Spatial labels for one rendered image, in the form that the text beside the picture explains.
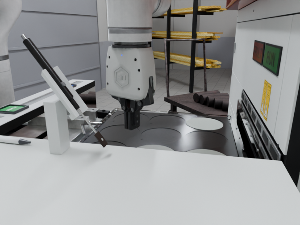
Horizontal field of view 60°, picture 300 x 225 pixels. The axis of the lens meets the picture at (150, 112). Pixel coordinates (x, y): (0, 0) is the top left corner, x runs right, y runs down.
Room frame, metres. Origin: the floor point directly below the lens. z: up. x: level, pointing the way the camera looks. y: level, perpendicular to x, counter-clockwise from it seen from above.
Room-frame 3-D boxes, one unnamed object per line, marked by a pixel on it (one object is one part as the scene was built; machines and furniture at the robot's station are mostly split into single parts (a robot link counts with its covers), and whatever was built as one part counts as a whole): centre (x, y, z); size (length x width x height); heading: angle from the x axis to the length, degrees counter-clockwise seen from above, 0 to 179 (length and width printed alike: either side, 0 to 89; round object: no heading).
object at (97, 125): (0.63, 0.15, 0.90); 0.38 x 0.01 x 0.01; 168
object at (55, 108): (0.38, 0.13, 1.03); 0.06 x 0.04 x 0.13; 78
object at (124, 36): (0.52, 0.04, 1.14); 0.09 x 0.08 x 0.03; 53
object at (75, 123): (0.71, 0.22, 0.89); 0.08 x 0.03 x 0.03; 78
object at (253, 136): (0.57, -0.24, 0.89); 0.44 x 0.02 x 0.10; 168
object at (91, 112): (0.78, 0.20, 0.89); 0.08 x 0.03 x 0.03; 78
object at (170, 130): (0.59, -0.03, 0.90); 0.34 x 0.34 x 0.01; 78
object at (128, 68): (0.52, 0.04, 1.08); 0.10 x 0.07 x 0.11; 53
